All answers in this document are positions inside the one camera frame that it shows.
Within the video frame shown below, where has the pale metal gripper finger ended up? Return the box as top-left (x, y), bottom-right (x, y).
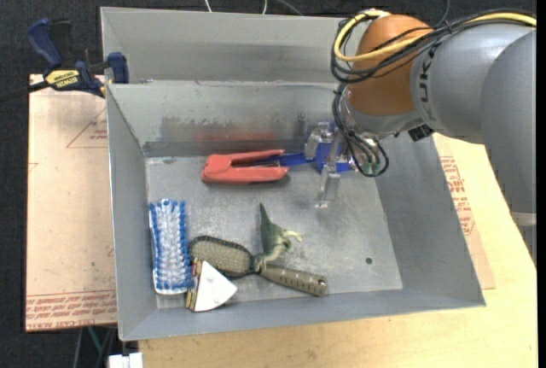
top-left (315, 137), bottom-right (341, 210)
top-left (304, 122), bottom-right (333, 163)

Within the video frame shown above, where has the blue flat plastic tool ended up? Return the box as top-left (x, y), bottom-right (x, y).
top-left (277, 121), bottom-right (360, 174)

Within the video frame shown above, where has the green toy dinosaur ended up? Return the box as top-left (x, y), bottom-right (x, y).
top-left (253, 202), bottom-right (305, 273)

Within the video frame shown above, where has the grey metal bin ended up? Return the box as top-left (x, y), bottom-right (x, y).
top-left (100, 6), bottom-right (487, 342)

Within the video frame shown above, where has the olive tan hairbrush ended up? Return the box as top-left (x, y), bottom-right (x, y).
top-left (187, 235), bottom-right (330, 298)

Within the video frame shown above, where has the white triangular wedge box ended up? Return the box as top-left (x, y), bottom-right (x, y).
top-left (184, 258), bottom-right (239, 313)

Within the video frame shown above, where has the blue and white scrub brush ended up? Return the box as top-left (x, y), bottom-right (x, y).
top-left (148, 198), bottom-right (195, 296)

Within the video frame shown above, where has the brown cardboard board, red print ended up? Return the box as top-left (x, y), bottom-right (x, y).
top-left (25, 73), bottom-right (497, 334)

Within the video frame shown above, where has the black cylinder on white bracket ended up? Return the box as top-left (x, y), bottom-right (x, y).
top-left (407, 123), bottom-right (435, 143)

